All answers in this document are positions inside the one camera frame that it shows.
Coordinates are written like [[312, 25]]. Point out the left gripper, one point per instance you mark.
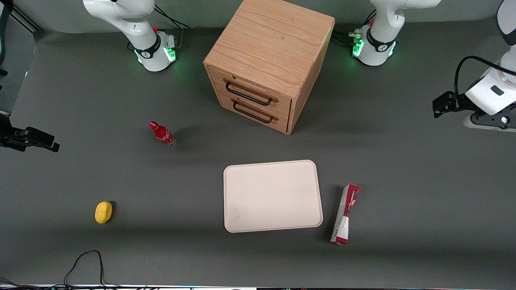
[[459, 102]]

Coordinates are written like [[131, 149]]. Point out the red cookie box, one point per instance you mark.
[[345, 215]]

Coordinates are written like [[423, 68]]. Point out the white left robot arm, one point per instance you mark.
[[379, 40]]

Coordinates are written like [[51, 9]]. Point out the beige plastic tray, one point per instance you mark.
[[272, 196]]

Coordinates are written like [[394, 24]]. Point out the yellow lemon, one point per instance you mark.
[[103, 212]]

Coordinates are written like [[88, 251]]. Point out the red cola bottle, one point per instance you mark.
[[163, 134]]

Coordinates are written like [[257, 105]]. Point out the wooden drawer cabinet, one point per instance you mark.
[[270, 52]]

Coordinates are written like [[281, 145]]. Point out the wooden drawer front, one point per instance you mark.
[[258, 93], [254, 114]]

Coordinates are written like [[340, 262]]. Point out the black frame rail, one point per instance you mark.
[[24, 20]]

